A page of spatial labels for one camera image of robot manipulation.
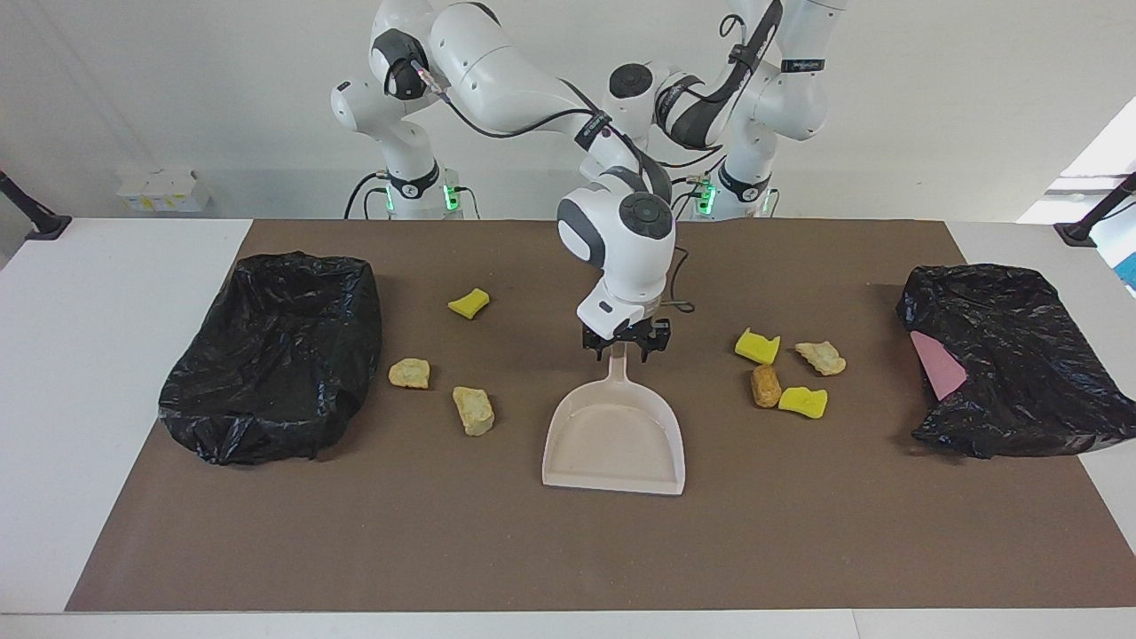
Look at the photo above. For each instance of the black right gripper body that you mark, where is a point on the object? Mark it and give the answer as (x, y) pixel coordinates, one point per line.
(655, 330)

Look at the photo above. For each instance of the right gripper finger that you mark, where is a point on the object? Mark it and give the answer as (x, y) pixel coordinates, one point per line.
(602, 351)
(652, 351)

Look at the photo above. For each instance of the beige plastic dustpan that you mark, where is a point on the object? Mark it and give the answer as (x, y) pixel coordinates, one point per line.
(612, 444)

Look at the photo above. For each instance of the yellow sponge piece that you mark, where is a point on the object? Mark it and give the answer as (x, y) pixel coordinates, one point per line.
(468, 304)
(756, 348)
(803, 403)

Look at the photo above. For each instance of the brown cork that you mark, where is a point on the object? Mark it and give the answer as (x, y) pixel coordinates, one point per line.
(766, 387)

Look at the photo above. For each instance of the beige sponge piece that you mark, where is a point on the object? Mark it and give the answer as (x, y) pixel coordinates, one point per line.
(821, 358)
(474, 411)
(409, 374)

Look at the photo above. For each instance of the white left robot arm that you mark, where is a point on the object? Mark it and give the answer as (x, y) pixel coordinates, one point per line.
(803, 106)

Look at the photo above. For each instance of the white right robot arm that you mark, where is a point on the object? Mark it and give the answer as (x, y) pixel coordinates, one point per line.
(497, 71)

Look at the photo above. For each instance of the pink bin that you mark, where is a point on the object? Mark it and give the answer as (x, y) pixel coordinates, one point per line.
(939, 368)

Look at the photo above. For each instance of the black plastic trash bag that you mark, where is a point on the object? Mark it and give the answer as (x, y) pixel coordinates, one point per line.
(1021, 355)
(266, 355)

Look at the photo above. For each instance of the brown table mat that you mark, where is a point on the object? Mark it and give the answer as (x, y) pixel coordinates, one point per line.
(532, 550)

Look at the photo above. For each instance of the black clamp stand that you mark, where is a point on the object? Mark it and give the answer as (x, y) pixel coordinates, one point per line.
(1078, 232)
(44, 226)

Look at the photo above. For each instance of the blue object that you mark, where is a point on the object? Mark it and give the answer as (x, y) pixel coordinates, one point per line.
(1130, 271)

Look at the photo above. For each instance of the white wall socket box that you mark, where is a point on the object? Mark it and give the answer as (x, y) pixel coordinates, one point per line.
(169, 191)

